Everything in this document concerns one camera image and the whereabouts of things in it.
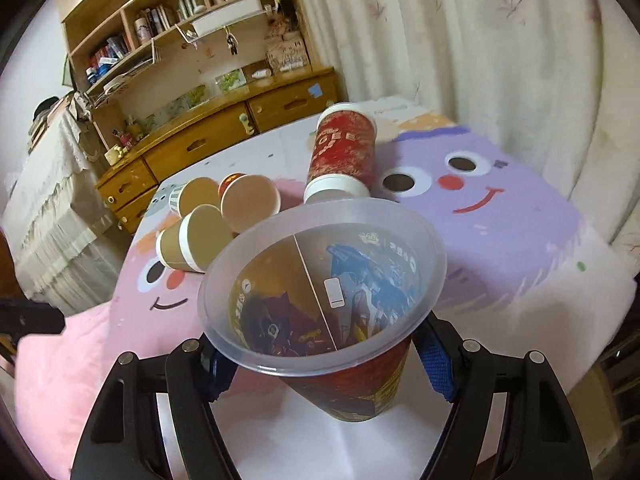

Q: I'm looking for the clear printed plastic cup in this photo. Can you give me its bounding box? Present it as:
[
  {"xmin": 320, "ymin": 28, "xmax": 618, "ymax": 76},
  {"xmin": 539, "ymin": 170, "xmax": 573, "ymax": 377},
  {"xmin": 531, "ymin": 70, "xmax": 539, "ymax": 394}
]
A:
[{"xmin": 198, "ymin": 198, "xmax": 447, "ymax": 422}]

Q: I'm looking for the brown sleeved paper cup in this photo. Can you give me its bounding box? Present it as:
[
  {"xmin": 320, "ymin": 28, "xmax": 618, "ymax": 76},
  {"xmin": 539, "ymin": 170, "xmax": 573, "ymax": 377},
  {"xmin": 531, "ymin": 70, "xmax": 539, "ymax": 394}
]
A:
[{"xmin": 155, "ymin": 205, "xmax": 233, "ymax": 273}]

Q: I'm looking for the checkered paper cup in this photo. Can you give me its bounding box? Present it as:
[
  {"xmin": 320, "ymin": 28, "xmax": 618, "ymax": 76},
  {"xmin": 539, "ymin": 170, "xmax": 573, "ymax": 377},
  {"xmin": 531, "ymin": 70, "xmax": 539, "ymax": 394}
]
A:
[{"xmin": 168, "ymin": 177, "xmax": 220, "ymax": 218}]

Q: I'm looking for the small red paper cup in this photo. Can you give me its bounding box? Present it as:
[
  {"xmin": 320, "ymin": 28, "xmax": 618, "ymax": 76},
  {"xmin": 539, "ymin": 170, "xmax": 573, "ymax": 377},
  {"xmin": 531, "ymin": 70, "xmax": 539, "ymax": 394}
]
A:
[{"xmin": 218, "ymin": 172, "xmax": 281, "ymax": 233}]

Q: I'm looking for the tall red paper cup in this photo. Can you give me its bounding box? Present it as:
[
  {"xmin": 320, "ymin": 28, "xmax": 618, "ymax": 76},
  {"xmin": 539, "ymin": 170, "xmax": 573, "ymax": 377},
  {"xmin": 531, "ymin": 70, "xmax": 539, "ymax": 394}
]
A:
[{"xmin": 304, "ymin": 102, "xmax": 376, "ymax": 204}]

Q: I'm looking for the pink bed blanket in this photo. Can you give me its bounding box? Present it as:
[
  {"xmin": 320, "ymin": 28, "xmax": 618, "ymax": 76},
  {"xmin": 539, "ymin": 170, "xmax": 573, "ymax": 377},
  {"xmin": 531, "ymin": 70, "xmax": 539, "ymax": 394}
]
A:
[{"xmin": 14, "ymin": 302, "xmax": 111, "ymax": 479}]

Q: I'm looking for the lace-covered piano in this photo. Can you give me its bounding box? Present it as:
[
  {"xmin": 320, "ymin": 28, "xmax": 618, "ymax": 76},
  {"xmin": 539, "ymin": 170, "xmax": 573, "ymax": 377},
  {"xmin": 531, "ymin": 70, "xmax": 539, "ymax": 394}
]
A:
[{"xmin": 1, "ymin": 110, "xmax": 131, "ymax": 315}]

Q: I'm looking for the wooden desk with drawers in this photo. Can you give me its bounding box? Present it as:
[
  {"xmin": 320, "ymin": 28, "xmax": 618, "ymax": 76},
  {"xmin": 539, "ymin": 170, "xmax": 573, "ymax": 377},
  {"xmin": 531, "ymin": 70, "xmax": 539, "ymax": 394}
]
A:
[{"xmin": 96, "ymin": 67, "xmax": 344, "ymax": 234}]

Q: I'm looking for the cartoon monster tablecloth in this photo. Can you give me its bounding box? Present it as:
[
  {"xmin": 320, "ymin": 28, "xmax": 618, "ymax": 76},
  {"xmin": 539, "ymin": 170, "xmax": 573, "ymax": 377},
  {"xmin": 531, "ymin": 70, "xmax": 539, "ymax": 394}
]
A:
[{"xmin": 102, "ymin": 95, "xmax": 639, "ymax": 480}]

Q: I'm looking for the wooden bookshelf hutch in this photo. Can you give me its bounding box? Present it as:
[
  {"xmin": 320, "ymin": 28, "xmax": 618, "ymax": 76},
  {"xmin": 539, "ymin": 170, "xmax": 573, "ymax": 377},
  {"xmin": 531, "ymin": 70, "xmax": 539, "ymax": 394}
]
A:
[{"xmin": 58, "ymin": 0, "xmax": 321, "ymax": 148}]

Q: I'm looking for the decorated cardboard box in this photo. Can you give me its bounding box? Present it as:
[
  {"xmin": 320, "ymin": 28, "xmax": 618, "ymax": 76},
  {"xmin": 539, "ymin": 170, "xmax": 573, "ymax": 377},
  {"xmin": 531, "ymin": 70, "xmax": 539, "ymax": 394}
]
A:
[{"xmin": 266, "ymin": 35, "xmax": 309, "ymax": 73}]

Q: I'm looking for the white floral curtain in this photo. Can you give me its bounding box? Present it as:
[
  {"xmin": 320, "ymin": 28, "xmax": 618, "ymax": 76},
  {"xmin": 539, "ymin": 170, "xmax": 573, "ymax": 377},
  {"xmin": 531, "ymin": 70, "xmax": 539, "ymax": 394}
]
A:
[{"xmin": 303, "ymin": 0, "xmax": 639, "ymax": 263}]

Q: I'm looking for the white storage tray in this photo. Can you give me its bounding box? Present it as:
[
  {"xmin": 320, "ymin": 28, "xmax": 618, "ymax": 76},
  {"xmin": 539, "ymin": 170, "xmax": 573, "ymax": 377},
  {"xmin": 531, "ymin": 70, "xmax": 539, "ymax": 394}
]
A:
[{"xmin": 192, "ymin": 0, "xmax": 262, "ymax": 37}]

